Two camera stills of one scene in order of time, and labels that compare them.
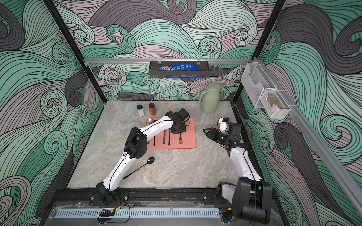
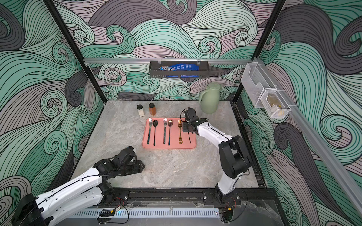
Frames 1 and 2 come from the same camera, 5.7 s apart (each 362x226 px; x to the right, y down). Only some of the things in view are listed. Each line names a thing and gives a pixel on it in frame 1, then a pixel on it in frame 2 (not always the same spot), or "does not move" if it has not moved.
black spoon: x=150 y=160 -> x=189 y=138
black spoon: x=154 y=121 does not move
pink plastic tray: x=168 y=140 does not move
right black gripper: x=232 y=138 -> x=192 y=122
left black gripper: x=175 y=132 -> x=139 y=166
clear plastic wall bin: x=256 y=80 does not move
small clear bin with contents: x=274 y=104 does not move
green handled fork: x=150 y=120 does not move
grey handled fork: x=164 y=137 does not move
